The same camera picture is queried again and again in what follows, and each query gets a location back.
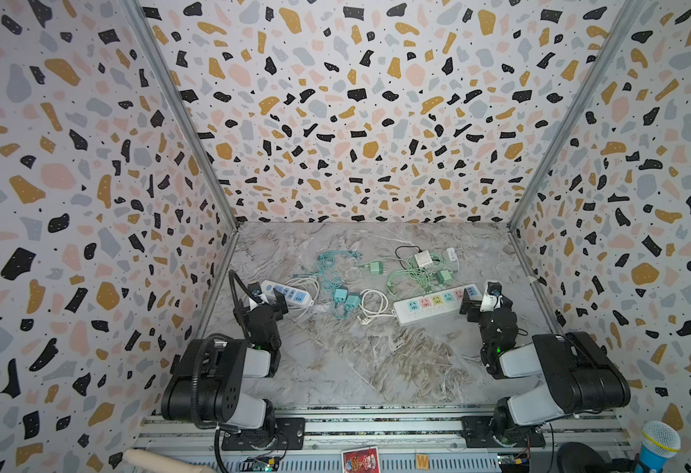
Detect small white blue power strip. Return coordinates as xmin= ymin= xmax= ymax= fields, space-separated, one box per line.
xmin=261 ymin=280 xmax=313 ymax=309

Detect teal charger plug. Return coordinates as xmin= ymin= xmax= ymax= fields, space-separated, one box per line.
xmin=345 ymin=294 xmax=361 ymax=311
xmin=333 ymin=288 xmax=349 ymax=305

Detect light green cable bundle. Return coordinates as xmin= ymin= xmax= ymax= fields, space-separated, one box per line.
xmin=385 ymin=251 xmax=450 ymax=300

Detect beige roll handle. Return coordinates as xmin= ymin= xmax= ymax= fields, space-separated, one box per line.
xmin=123 ymin=449 xmax=215 ymax=473

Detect blue toy microphone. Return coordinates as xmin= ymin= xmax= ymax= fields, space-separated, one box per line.
xmin=635 ymin=421 xmax=682 ymax=473

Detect small yellow tag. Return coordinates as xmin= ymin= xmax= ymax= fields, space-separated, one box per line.
xmin=416 ymin=453 xmax=430 ymax=471

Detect black round object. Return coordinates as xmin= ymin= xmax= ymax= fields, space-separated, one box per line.
xmin=557 ymin=443 xmax=607 ymax=473

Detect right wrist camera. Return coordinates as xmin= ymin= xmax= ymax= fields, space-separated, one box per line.
xmin=480 ymin=281 xmax=502 ymax=313

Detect teal multi-head cable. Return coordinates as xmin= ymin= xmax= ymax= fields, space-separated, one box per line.
xmin=314 ymin=249 xmax=363 ymax=291

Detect red snack packet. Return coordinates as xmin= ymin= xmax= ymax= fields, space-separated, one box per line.
xmin=342 ymin=447 xmax=381 ymax=473

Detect light green charger plug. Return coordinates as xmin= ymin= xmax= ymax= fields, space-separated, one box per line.
xmin=364 ymin=260 xmax=384 ymax=275

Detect white square charger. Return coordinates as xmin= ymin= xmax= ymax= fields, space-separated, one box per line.
xmin=411 ymin=250 xmax=433 ymax=269

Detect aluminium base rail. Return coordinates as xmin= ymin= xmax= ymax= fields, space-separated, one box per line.
xmin=132 ymin=405 xmax=633 ymax=472

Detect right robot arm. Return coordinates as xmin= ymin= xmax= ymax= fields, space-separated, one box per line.
xmin=460 ymin=282 xmax=631 ymax=449

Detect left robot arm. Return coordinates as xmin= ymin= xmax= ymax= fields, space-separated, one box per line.
xmin=160 ymin=270 xmax=288 ymax=449

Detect white coiled cable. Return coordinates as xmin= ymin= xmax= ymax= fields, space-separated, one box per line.
xmin=356 ymin=288 xmax=395 ymax=325

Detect large colourful power strip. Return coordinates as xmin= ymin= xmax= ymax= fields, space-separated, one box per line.
xmin=393 ymin=284 xmax=483 ymax=326

